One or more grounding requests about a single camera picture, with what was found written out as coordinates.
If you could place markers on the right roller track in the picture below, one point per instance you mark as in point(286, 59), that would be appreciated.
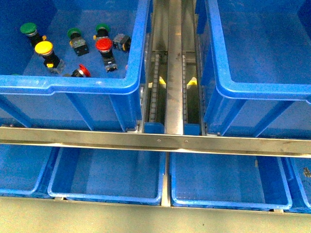
point(184, 90)

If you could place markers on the lower blue bin far left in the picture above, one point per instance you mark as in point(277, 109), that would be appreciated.
point(25, 171)

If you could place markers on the left roller track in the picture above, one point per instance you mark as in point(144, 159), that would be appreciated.
point(154, 85)

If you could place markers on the green button far left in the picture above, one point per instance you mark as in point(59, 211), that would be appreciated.
point(30, 30)

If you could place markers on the green button right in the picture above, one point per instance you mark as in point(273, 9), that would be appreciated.
point(102, 31)

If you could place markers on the large blue bin left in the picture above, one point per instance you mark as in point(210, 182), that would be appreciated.
point(33, 97)

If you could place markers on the yellow mushroom push button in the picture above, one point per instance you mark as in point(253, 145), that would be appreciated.
point(52, 62)

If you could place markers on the button contact block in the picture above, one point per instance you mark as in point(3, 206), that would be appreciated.
point(122, 42)

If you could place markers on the large blue bin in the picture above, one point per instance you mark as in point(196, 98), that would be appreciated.
point(33, 97)
point(256, 67)

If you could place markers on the steel rack front rail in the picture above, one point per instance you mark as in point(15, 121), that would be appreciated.
point(157, 142)

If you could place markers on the red mushroom push button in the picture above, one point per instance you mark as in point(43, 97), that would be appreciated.
point(104, 46)

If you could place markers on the steel centre divider rail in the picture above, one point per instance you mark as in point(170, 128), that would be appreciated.
point(174, 84)

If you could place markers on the lower blue bin centre-right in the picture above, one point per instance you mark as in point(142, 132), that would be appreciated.
point(229, 182)

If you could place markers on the green button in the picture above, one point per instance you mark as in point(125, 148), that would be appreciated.
point(102, 31)
point(77, 42)
point(30, 30)

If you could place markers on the green button middle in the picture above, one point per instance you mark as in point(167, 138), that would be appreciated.
point(77, 42)

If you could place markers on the red button lying sideways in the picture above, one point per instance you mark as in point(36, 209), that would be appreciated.
point(80, 72)

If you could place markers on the roller track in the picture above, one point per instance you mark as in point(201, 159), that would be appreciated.
point(184, 90)
point(154, 85)

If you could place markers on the lower blue bin far right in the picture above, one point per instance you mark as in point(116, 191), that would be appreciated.
point(298, 175)

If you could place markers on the large blue bin right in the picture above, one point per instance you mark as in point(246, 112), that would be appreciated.
point(256, 67)

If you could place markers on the lower blue bin centre-left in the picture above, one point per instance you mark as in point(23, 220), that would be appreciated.
point(115, 176)

